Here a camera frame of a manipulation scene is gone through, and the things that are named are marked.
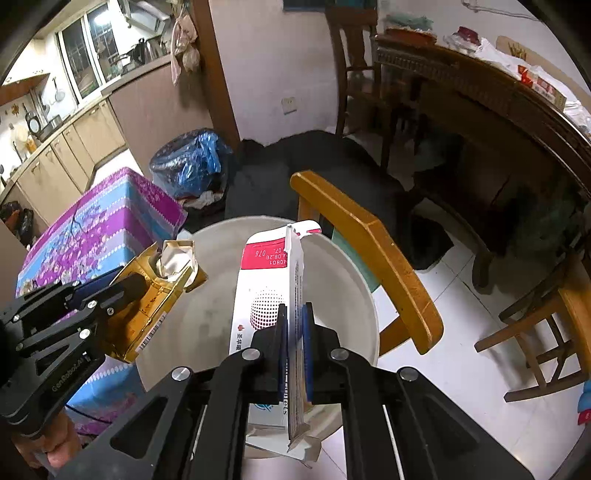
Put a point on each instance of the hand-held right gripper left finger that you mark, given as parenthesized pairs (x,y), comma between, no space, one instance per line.
(282,350)

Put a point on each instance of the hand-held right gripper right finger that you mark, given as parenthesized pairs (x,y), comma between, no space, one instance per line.
(307,350)

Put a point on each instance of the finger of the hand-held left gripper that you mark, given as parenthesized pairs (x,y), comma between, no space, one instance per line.
(124,288)
(94,285)

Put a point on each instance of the gold cardboard box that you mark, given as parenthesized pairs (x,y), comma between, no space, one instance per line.
(147,318)

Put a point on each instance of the white red carton box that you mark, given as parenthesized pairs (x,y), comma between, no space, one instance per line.
(258,295)

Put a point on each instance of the white plastic basin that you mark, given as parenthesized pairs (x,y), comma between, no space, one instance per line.
(207,323)

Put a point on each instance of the blue bag trash bin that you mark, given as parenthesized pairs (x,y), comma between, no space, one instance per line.
(184,161)

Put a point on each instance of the person's left hand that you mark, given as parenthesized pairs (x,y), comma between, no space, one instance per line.
(55,450)

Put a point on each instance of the floral covered table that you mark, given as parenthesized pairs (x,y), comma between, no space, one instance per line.
(106,217)

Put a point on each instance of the black bag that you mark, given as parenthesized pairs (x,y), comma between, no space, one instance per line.
(18,221)

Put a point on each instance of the yellow wooden chair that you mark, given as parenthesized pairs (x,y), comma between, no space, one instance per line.
(369,235)

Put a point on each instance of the beige base kitchen cabinets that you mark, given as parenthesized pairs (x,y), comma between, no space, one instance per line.
(69,152)

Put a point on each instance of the steel electric kettle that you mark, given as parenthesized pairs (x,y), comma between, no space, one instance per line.
(143,51)

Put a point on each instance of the barred kitchen window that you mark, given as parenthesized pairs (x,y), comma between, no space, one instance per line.
(87,46)

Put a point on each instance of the hanging cloth bags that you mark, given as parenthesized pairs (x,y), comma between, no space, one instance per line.
(184,50)

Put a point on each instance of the light wooden chair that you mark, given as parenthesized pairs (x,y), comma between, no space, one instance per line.
(572,314)

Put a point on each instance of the steel range hood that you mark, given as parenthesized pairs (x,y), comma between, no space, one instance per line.
(143,14)

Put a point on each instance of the blue pink object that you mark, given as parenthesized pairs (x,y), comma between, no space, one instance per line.
(585,401)

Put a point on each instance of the dark wooden chair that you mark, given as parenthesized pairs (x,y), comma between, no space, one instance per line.
(351,46)

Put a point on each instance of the dark wooden dining table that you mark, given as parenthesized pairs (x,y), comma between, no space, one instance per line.
(485,87)

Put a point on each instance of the red flowerpot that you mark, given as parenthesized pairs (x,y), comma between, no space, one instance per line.
(408,32)

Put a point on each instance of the red lid jar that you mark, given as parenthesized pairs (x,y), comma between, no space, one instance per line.
(467,33)

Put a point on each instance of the beige board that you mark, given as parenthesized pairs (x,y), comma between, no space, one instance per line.
(517,48)

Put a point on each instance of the wall kitchen cabinet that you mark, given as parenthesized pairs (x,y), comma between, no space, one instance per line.
(23,85)

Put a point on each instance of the brown door frame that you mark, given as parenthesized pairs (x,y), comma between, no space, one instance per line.
(217,83)

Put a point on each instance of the white wall socket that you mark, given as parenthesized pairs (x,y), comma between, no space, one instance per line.
(289,105)

